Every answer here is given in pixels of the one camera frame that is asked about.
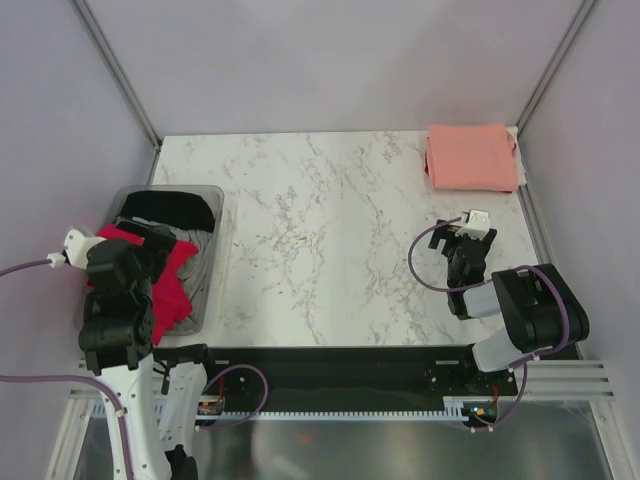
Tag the grey t-shirt in bin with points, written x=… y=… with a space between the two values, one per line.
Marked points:
x=195 y=276

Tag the folded white t-shirt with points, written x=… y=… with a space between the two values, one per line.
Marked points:
x=517 y=156

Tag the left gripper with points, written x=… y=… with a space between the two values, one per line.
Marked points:
x=153 y=247

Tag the grey plastic bin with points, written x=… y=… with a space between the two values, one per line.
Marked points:
x=170 y=302

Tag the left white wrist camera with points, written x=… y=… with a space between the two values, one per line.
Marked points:
x=76 y=246

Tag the left aluminium frame post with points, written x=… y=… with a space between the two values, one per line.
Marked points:
x=116 y=70

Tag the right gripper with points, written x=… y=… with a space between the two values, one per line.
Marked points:
x=445 y=232

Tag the black t-shirt in bin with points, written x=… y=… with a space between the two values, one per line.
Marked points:
x=182 y=210

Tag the white slotted cable duct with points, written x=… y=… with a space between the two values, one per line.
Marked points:
x=452 y=411

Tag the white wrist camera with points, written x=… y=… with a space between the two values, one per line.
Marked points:
x=474 y=224
x=76 y=246

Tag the aluminium frame post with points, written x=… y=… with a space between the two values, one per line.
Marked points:
x=116 y=70
x=562 y=50

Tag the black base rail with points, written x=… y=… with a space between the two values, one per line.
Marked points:
x=336 y=379

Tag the right aluminium frame post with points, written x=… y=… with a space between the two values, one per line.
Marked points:
x=562 y=50

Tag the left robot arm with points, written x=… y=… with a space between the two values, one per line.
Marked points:
x=150 y=395

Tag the folded salmon pink t-shirt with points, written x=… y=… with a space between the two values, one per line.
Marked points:
x=471 y=158

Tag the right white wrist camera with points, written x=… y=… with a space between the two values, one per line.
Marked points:
x=474 y=224

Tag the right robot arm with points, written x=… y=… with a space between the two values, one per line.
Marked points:
x=540 y=313

